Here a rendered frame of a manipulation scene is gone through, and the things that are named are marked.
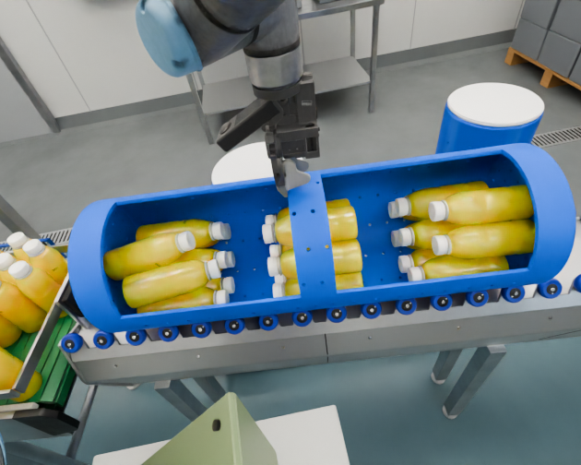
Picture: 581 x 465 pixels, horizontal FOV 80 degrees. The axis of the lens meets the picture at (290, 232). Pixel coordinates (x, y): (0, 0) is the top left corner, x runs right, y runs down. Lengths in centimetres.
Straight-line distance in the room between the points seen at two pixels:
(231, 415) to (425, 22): 423
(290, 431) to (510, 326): 60
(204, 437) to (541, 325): 81
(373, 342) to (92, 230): 63
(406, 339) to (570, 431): 112
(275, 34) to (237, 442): 42
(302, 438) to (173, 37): 47
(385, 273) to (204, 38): 63
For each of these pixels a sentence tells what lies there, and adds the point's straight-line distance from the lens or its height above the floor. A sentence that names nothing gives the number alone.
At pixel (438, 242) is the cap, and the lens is 72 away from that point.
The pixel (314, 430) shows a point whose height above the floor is 115.
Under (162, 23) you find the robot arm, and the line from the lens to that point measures 38.
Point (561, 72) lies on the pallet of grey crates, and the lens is 395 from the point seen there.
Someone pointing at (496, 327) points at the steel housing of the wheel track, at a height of 87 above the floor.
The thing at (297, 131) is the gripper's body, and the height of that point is 137.
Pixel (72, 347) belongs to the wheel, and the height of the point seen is 96.
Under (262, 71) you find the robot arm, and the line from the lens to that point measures 49.
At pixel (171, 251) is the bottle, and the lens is 72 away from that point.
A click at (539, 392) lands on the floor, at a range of 191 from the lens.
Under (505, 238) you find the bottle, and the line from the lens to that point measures 75.
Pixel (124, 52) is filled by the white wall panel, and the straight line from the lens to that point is 403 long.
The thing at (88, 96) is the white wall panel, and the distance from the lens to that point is 431.
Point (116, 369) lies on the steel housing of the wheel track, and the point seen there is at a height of 87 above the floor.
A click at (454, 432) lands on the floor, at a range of 174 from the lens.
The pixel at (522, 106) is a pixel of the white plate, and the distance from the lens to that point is 135.
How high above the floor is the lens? 163
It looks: 46 degrees down
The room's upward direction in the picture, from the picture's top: 10 degrees counter-clockwise
